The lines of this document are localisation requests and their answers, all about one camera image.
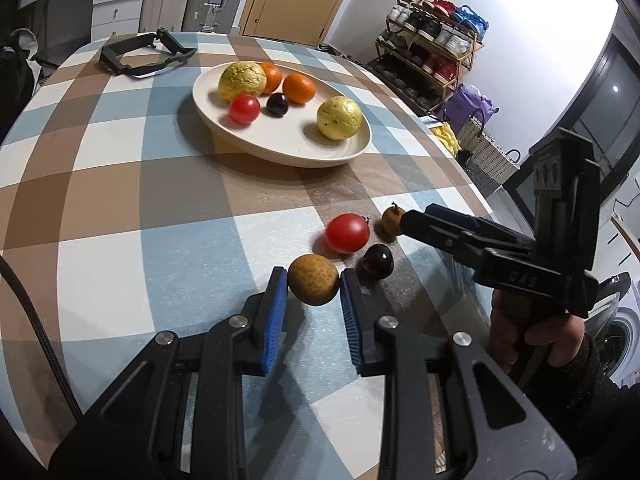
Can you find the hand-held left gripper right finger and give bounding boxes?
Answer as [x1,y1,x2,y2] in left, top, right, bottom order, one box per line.
[340,270,578,480]

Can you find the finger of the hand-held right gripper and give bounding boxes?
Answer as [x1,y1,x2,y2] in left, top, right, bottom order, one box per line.
[401,209,490,265]
[425,203,540,252]

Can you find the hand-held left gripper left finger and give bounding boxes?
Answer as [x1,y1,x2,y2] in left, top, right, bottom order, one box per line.
[50,266,306,480]

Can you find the small brown longan with stem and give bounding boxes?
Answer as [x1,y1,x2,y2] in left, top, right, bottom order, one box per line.
[382,202,407,237]

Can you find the red tomato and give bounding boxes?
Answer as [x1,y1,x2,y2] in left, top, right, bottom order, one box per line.
[228,93,262,126]
[325,213,371,254]

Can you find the yellow-green round fruit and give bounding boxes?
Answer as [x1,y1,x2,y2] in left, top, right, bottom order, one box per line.
[316,96,363,141]

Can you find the cream round plate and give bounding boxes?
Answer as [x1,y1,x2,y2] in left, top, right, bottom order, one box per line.
[192,61,373,168]

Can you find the orange mandarin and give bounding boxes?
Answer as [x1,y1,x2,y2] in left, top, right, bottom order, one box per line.
[282,73,317,105]
[260,61,284,95]

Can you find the wrinkled yellow round fruit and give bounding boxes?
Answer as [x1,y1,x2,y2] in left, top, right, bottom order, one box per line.
[218,61,268,102]

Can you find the person's right forearm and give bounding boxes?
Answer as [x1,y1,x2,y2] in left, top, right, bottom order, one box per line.
[510,332,640,480]

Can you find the person's right hand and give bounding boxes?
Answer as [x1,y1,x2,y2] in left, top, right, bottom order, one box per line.
[487,290,586,373]

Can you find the woven basket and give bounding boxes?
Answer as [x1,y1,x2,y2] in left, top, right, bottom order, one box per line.
[457,116,521,196]

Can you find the yellow peels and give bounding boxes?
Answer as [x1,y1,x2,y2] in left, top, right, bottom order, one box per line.
[431,122,462,157]

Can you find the purple bag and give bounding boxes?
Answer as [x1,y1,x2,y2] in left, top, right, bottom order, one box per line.
[442,84,500,133]

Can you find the dark glass door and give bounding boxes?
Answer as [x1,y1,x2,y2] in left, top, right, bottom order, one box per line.
[502,35,640,221]

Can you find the washing machine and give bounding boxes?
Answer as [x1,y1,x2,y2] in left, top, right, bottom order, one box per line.
[585,272,640,388]

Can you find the wooden shoe rack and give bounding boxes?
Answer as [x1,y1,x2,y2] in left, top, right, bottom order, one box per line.
[367,15,486,113]

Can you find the shoe rack with shoes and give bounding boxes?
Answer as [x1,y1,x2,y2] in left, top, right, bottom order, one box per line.
[375,0,490,111]

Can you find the black jackets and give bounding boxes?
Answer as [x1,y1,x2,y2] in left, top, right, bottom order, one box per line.
[0,29,38,131]

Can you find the black cable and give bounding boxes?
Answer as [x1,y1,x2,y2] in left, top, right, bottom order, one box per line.
[0,255,83,421]

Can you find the black plastic frame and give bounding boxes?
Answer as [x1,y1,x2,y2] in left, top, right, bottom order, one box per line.
[99,28,198,79]

